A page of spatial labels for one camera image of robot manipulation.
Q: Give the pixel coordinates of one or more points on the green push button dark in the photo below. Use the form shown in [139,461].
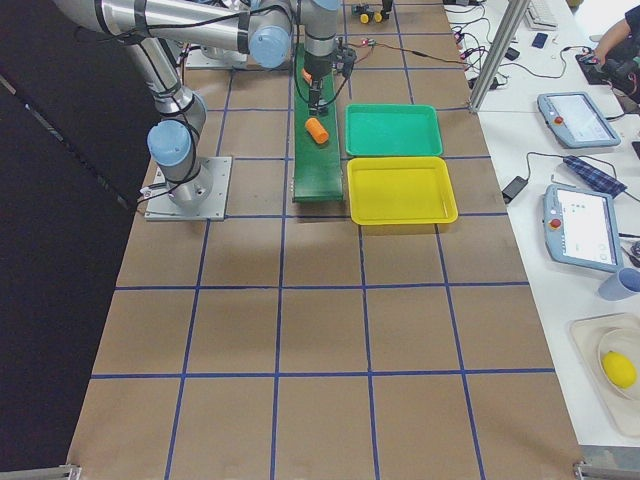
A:
[322,108]

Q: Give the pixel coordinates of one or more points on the green plastic tray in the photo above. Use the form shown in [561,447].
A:
[392,130]

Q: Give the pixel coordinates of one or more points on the green conveyor belt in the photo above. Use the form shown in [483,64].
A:
[317,174]

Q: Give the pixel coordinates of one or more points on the yellow plastic tray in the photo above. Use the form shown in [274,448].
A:
[400,191]

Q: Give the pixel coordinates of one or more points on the white bowl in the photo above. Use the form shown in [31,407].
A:
[626,342]

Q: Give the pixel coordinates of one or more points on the blue plaid cloth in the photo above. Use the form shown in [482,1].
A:
[597,179]

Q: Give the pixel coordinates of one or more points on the aluminium frame post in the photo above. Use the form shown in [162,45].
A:
[508,25]

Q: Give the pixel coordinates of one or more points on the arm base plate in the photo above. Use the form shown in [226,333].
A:
[201,57]
[203,198]

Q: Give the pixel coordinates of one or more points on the person at desk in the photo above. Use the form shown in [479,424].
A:
[617,55]

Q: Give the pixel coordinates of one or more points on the orange cylinder with numbers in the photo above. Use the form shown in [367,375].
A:
[306,76]

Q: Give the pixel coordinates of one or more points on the black power adapter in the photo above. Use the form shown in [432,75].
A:
[513,189]

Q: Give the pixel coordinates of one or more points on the plain orange cylinder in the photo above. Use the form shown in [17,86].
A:
[316,130]

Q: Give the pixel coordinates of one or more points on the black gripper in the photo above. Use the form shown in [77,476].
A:
[387,4]
[316,71]

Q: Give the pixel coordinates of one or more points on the far teach pendant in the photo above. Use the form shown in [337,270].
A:
[576,121]

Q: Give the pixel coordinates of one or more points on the blue cup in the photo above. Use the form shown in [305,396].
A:
[621,285]

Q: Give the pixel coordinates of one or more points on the yellow lemon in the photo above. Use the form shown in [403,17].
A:
[619,369]

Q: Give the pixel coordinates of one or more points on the teach pendant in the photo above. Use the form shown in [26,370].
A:
[580,228]
[576,121]

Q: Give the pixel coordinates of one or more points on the near teach pendant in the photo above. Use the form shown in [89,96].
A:
[580,228]

